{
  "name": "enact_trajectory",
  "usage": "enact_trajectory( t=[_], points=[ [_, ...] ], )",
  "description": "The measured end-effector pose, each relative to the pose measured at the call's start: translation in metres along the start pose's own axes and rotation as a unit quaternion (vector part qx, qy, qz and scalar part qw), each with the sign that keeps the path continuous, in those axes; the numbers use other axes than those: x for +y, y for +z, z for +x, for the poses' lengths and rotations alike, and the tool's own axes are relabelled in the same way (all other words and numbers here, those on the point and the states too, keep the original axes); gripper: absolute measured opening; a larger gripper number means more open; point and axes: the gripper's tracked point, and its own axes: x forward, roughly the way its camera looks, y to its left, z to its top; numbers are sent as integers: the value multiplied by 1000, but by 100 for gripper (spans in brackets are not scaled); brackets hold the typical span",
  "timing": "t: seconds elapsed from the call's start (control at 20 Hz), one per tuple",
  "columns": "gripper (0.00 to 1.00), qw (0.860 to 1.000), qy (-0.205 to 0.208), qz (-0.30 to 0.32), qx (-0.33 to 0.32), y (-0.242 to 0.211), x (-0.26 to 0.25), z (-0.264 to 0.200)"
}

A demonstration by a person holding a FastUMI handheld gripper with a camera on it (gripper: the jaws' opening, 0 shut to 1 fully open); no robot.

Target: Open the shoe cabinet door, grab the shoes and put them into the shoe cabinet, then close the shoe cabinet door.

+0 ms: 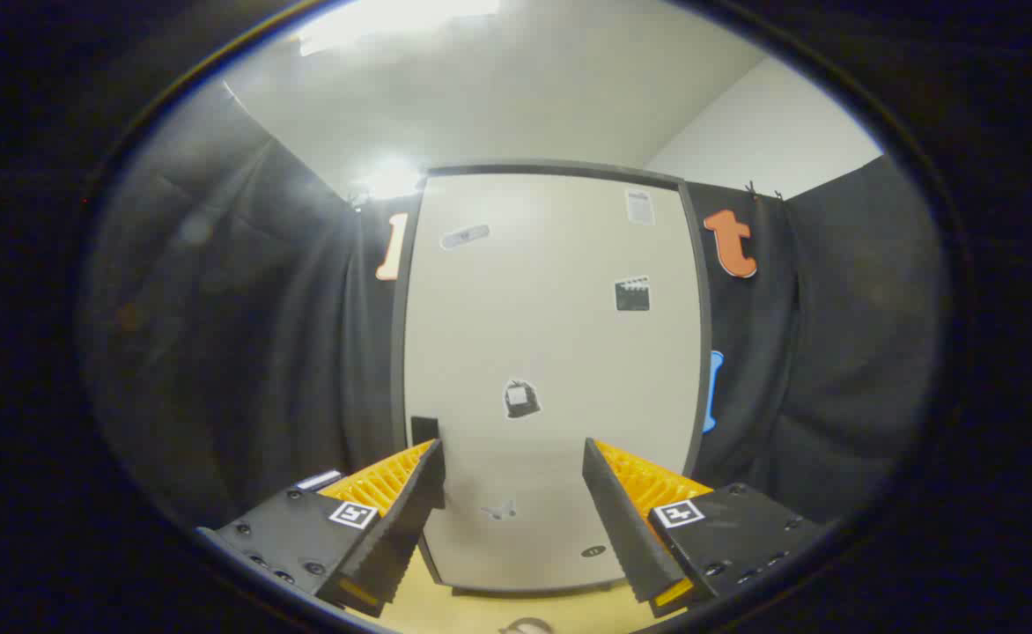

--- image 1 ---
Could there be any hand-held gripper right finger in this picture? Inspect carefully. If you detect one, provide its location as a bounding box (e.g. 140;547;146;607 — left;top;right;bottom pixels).
581;437;834;619

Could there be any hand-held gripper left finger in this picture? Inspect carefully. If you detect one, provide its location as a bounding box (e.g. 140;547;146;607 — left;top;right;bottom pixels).
197;438;448;619

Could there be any white shoe cabinet door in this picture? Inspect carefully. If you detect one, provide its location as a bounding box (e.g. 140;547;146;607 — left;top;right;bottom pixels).
403;173;704;593

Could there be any grey shoe cabinet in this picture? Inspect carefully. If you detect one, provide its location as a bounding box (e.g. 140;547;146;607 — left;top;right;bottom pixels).
390;160;713;600

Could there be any black backdrop cloth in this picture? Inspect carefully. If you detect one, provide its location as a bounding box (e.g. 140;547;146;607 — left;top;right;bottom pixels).
85;84;944;529

